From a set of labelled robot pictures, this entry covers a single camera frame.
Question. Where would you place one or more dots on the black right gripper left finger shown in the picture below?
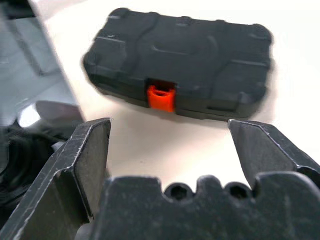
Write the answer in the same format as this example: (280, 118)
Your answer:
(60, 180)

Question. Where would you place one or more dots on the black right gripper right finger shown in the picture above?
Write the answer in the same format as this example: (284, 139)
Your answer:
(265, 147)

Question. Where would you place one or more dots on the black plastic tool case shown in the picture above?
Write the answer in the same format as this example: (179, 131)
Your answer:
(187, 50)

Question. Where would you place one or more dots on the silver black robot body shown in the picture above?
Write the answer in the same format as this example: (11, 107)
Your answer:
(50, 112)

